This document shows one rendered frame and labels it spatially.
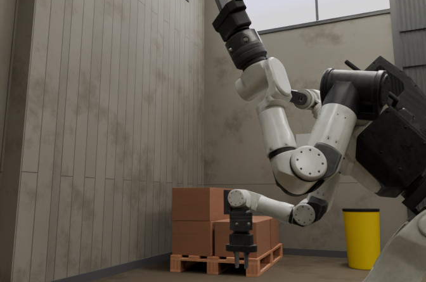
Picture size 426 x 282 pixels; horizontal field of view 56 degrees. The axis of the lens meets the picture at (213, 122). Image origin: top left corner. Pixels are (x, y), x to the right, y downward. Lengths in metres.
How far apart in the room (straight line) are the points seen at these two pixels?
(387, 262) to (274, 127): 0.51
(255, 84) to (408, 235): 0.56
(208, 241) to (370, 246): 1.63
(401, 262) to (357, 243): 3.28
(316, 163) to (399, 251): 0.42
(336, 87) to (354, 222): 3.51
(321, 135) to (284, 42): 4.86
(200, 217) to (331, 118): 3.18
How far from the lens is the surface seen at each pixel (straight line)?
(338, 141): 0.95
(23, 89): 3.15
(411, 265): 1.23
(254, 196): 1.63
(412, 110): 1.23
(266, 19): 5.96
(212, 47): 6.14
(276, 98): 0.96
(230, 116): 5.73
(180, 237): 4.16
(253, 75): 1.00
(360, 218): 4.46
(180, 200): 4.14
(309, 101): 1.26
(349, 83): 1.05
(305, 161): 0.88
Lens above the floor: 0.71
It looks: 11 degrees up
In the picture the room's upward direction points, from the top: straight up
